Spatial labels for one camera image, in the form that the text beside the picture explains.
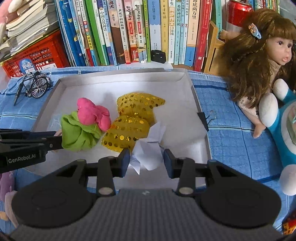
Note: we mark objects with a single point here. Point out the white cardboard box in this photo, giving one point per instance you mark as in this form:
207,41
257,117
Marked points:
180,104

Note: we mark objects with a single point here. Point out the blue round sign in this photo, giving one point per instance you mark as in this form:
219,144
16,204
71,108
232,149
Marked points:
26,66

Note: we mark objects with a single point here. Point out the blue cat plush toy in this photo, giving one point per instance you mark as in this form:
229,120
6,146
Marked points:
286,139

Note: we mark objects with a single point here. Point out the pale pink cloth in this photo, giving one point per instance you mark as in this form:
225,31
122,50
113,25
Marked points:
10,208

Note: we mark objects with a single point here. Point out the brown-haired doll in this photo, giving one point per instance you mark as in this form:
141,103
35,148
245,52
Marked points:
249,64

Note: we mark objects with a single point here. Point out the white paper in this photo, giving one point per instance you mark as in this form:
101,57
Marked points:
149,150

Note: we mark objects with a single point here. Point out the red floral cloth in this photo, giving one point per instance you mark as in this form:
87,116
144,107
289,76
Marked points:
290,226

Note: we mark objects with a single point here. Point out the black binder clip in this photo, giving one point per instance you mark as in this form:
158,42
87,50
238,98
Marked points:
203,121

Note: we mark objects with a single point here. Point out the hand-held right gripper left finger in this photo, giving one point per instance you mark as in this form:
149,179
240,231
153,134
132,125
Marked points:
125,161

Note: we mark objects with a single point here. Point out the yellow sequin bow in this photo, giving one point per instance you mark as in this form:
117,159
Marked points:
134,106

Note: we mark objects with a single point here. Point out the red plastic crate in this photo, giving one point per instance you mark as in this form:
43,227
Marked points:
46,53

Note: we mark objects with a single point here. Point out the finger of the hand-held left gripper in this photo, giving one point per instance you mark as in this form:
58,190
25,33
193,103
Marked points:
52,144
27,135

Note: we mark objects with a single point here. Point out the stack of books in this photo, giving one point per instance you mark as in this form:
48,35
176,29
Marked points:
27,20

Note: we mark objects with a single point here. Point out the row of upright books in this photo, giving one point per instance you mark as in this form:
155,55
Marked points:
138,27

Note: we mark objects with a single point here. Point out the red drink can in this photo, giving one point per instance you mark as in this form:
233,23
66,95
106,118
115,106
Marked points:
238,14

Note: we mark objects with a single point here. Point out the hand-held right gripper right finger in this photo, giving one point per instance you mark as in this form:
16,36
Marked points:
168,162

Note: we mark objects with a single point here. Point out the black miniature bicycle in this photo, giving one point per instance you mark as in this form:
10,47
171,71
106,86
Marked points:
37,85

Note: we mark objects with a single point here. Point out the green cloth bundle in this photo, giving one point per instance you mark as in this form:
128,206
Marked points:
78,134

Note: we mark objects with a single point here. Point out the pink cloth bundle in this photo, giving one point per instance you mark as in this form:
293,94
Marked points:
92,113

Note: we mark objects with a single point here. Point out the pink plush toy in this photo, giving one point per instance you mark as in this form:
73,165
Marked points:
7,4

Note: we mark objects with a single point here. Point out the wooden bookend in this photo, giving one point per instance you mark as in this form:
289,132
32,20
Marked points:
211,46

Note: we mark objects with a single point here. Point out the small black case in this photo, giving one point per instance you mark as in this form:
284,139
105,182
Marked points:
158,56

